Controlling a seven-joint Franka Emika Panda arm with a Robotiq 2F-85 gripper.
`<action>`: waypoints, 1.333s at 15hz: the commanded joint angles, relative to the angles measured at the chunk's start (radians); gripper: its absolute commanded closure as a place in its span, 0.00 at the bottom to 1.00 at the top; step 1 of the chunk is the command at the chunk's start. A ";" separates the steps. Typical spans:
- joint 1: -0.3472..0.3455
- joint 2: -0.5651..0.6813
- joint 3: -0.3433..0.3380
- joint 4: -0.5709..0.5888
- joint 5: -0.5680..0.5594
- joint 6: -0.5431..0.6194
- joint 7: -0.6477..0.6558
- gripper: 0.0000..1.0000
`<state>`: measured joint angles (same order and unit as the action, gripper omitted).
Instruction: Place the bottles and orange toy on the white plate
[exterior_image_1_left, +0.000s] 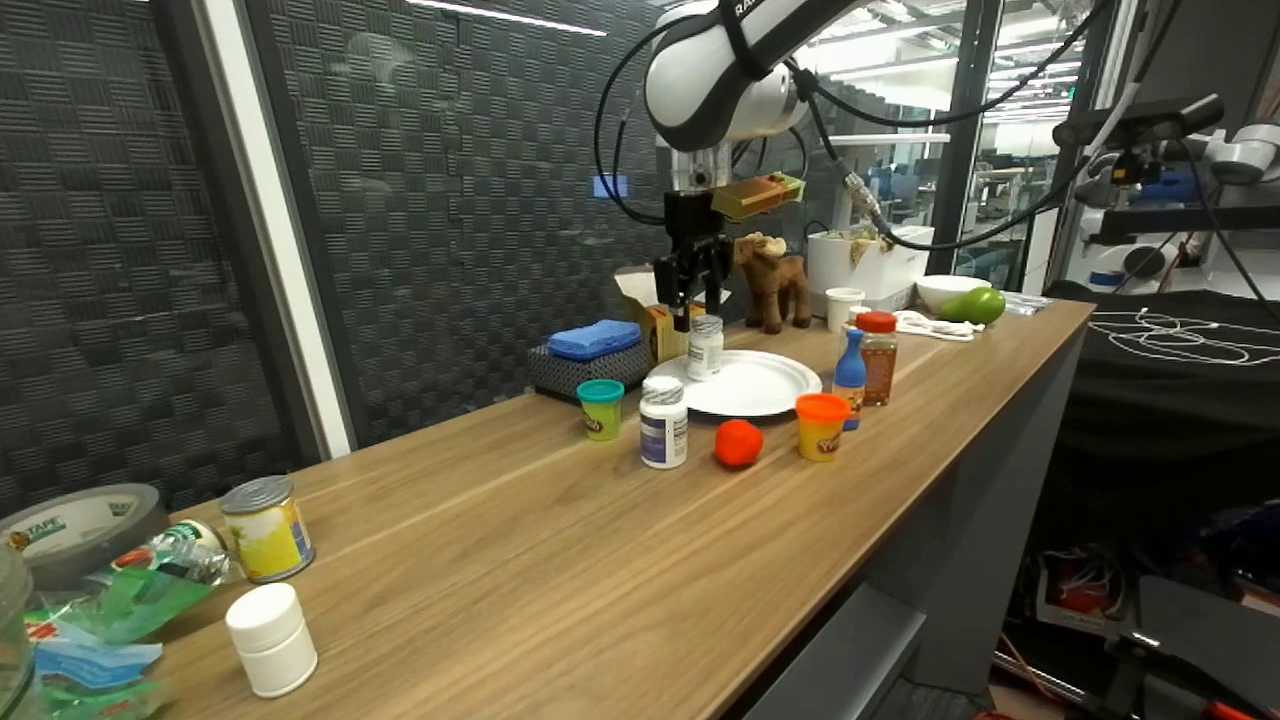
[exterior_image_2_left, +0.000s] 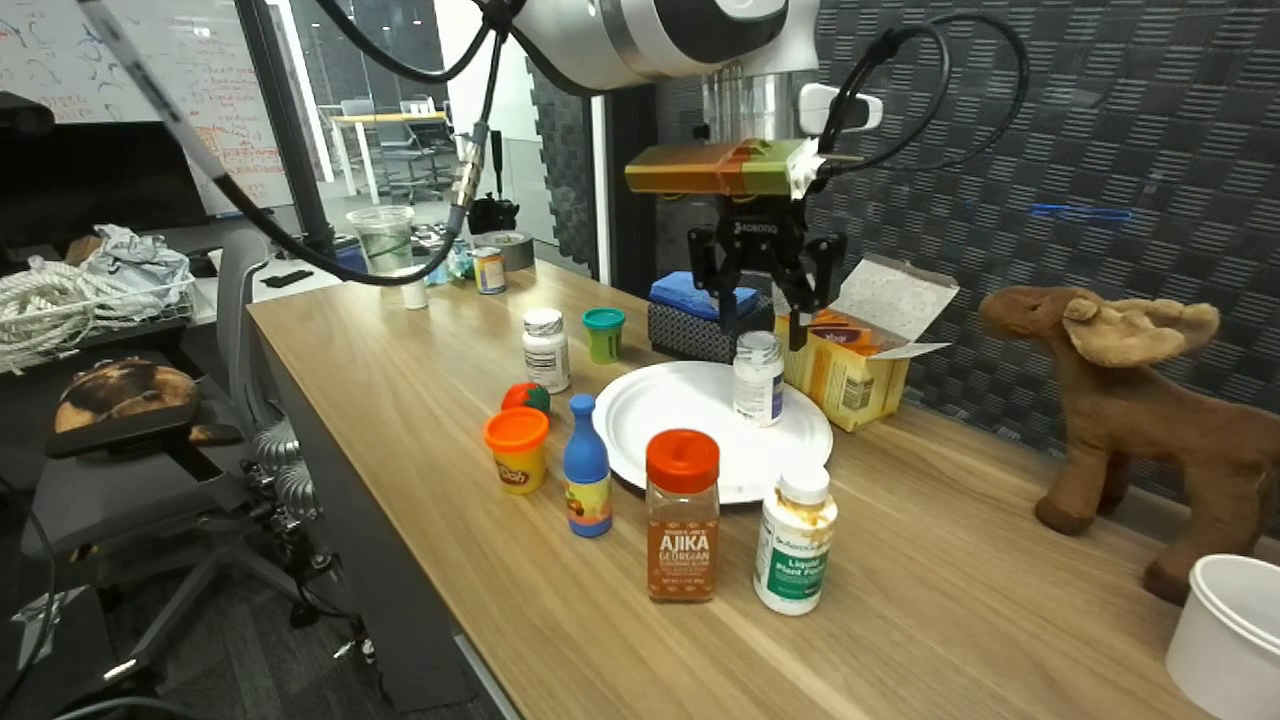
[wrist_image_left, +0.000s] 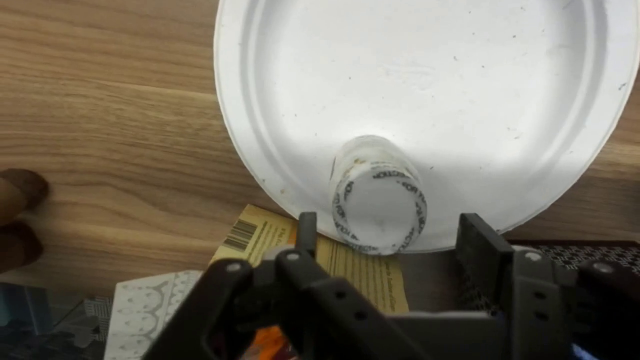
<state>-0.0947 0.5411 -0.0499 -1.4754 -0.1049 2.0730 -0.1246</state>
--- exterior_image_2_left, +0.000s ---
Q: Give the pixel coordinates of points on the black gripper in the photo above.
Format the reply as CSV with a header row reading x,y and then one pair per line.
x,y
766,231

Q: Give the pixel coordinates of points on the clear bottle white cap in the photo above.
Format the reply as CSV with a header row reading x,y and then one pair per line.
x,y
756,386

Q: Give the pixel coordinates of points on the dough can green lid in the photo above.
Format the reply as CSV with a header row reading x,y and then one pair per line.
x,y
607,332

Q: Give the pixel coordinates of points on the blue toy bottle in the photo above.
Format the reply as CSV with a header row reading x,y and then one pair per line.
x,y
585,465

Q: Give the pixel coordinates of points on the spice bottle red lid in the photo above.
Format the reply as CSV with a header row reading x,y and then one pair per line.
x,y
681,532

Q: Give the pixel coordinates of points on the white supplement bottle green label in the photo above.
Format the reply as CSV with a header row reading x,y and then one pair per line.
x,y
796,560

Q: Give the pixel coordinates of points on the orange cup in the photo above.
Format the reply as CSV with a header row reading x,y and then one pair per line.
x,y
518,461

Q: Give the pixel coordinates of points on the white paper plate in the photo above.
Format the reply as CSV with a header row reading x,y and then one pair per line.
x,y
666,415

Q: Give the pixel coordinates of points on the red toy strawberry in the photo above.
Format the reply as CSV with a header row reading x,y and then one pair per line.
x,y
520,394

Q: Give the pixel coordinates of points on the brown moose plush toy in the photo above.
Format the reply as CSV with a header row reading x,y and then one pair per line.
x,y
1163,426

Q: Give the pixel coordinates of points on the blue and black patterned box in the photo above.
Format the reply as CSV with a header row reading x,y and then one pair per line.
x,y
681,325

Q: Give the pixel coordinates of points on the yellow open cardboard box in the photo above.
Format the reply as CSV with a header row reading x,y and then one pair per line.
x,y
853,383

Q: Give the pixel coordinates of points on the white light strip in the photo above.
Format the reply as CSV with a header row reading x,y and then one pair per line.
x,y
597,184

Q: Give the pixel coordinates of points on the white wrist-mounted device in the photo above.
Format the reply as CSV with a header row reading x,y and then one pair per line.
x,y
853,110

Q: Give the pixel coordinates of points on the white pill bottle grey label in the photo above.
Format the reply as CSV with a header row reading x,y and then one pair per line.
x,y
544,353

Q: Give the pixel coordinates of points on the small glass jar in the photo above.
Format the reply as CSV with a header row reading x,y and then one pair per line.
x,y
488,270

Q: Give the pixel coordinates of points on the black desk object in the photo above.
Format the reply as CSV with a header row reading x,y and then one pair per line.
x,y
493,215

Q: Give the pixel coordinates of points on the blue tape strip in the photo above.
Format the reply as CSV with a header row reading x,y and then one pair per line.
x,y
1080,210

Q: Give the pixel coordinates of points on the clear plastic container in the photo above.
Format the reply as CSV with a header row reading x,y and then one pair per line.
x,y
381,242

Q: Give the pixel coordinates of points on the white background table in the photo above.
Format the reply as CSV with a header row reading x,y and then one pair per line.
x,y
387,127

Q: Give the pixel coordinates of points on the white side table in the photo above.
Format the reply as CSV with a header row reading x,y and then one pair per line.
x,y
286,303

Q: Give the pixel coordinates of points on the black metal pole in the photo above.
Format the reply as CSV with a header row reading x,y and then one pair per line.
x,y
281,132

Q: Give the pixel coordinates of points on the grey office chair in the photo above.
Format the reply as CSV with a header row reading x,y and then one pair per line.
x,y
247,344

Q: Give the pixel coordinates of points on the white bowl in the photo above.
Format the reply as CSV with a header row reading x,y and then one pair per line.
x,y
1235,642

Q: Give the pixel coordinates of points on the grey clothes pile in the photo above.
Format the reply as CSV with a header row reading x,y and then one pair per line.
x,y
132,273

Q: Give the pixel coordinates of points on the brown black patterned cushion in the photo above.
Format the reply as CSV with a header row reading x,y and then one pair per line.
x,y
127,394

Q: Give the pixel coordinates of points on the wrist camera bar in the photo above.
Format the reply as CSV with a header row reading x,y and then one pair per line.
x,y
706,171

